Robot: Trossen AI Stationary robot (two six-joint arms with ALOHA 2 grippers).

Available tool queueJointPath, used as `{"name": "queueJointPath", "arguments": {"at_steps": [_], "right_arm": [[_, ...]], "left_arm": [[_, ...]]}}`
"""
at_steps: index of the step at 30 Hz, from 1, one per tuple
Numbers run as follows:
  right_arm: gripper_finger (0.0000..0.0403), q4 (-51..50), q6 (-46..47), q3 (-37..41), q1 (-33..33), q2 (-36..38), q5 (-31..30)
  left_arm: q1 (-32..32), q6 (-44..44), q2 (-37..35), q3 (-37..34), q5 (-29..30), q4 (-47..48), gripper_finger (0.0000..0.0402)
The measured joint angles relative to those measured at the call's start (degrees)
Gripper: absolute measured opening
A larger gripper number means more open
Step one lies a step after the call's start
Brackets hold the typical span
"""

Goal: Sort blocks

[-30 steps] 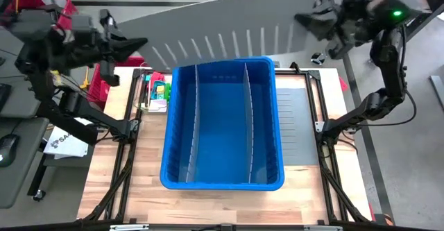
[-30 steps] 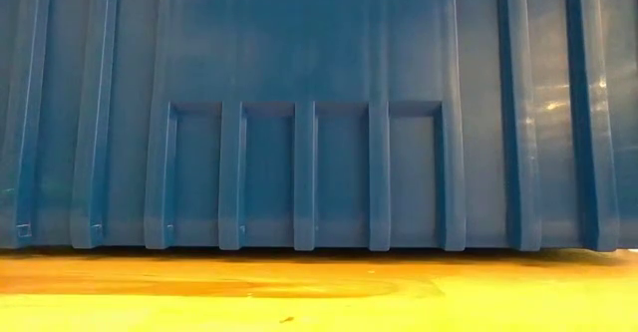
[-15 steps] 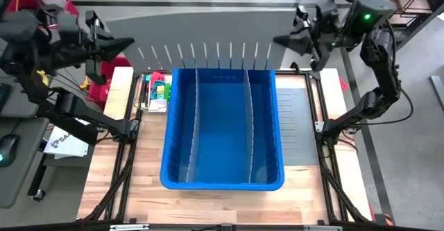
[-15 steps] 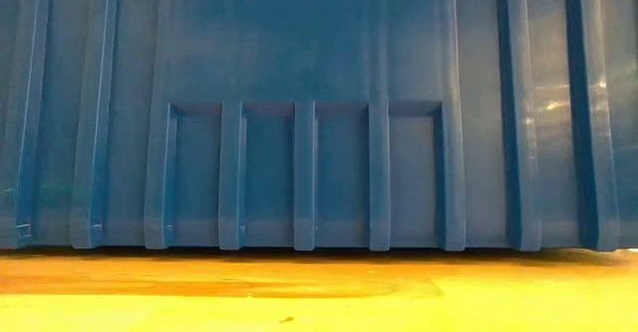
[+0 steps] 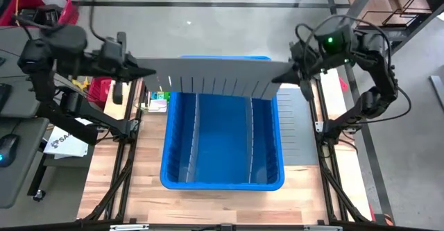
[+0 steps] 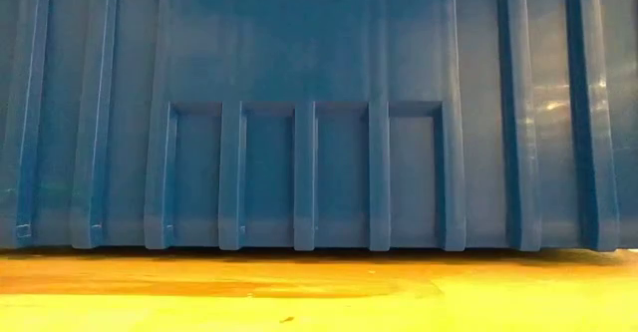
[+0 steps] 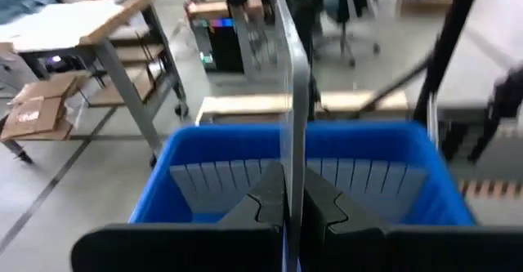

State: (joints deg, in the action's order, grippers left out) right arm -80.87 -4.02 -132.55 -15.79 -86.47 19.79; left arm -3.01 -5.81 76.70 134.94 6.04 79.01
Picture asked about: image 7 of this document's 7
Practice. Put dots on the blue plastic bin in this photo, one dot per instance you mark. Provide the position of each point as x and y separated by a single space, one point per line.
204 141

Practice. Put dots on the long grey slotted divider sheet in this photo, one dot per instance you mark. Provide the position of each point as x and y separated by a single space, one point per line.
212 186

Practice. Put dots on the grey metal cart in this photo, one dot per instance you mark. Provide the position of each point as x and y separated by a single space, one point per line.
122 80

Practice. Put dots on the office chair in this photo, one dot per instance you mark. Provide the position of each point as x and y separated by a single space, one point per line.
347 19

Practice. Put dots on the black caster wheel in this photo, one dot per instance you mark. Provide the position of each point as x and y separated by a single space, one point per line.
182 110

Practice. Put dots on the cardboard box with white label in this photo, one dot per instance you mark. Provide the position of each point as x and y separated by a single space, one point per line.
32 119

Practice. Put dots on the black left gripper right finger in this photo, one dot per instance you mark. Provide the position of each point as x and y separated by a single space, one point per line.
327 215

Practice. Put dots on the black computer tower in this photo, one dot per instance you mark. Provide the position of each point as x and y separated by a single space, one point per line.
222 47

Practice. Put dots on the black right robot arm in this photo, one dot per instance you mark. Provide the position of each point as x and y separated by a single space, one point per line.
506 96

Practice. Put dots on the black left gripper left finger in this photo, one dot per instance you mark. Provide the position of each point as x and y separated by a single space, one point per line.
261 206

